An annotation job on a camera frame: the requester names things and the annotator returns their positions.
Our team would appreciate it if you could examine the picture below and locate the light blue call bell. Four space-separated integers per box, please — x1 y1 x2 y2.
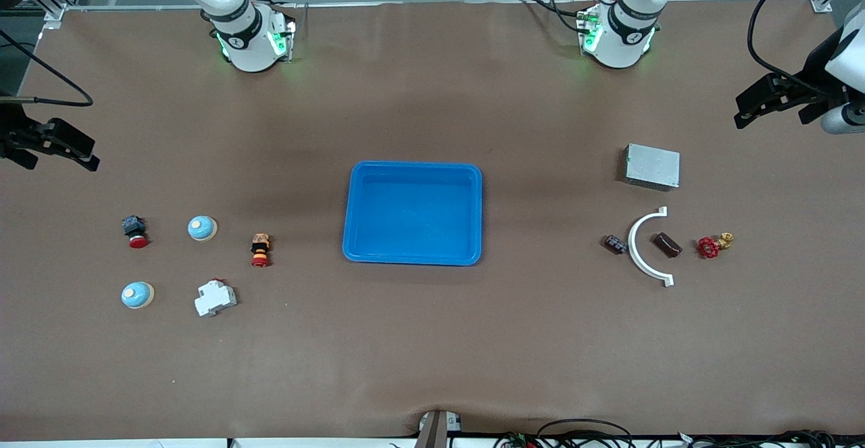
187 216 218 242
121 281 155 309

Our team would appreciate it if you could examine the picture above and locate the brown electrolytic capacitor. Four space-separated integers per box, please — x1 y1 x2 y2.
651 232 683 259

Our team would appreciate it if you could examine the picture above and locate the blue plastic tray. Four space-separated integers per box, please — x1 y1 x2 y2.
342 160 483 266

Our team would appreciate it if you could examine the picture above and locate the red emergency stop button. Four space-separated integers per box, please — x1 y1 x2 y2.
122 215 150 249

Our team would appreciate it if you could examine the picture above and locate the grey metal power supply box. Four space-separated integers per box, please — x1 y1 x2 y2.
622 143 681 191

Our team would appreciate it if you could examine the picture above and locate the white circuit breaker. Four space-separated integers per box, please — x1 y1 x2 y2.
195 278 238 318

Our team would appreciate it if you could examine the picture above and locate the brown table mat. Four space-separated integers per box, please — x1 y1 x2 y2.
0 0 865 443

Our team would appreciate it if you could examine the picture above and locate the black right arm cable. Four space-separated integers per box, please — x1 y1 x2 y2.
0 28 94 108

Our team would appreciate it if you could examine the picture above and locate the red handle brass valve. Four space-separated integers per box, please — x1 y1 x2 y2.
697 232 735 260

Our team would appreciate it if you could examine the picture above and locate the white curved plastic bracket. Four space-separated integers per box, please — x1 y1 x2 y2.
628 206 675 288

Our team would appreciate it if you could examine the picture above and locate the white table edge rail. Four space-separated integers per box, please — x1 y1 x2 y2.
0 438 420 448

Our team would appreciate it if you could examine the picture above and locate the black cable bundle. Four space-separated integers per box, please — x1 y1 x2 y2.
676 429 865 448

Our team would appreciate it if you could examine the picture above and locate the black cable loop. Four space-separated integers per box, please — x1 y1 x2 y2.
536 419 635 448

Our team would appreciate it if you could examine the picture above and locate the grey metal clamp bracket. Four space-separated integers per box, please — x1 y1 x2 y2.
419 412 462 432

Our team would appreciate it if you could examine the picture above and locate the brown camera mount post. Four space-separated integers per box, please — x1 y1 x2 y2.
414 411 450 448

